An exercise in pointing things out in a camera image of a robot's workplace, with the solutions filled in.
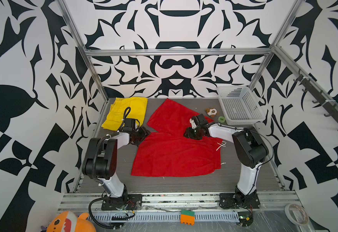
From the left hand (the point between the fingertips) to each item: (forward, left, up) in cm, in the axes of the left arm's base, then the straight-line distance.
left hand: (149, 132), depth 96 cm
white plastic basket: (+24, -69, -3) cm, 73 cm away
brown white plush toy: (+17, -45, -1) cm, 48 cm away
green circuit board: (-47, -49, -5) cm, 68 cm away
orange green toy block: (-46, -20, 0) cm, 50 cm away
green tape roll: (+12, -52, -4) cm, 53 cm away
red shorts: (-14, -12, -2) cm, 18 cm away
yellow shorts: (+20, +10, -3) cm, 22 cm away
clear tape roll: (-47, -74, -4) cm, 87 cm away
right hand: (-1, -25, -2) cm, 25 cm away
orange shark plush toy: (-46, +32, +5) cm, 56 cm away
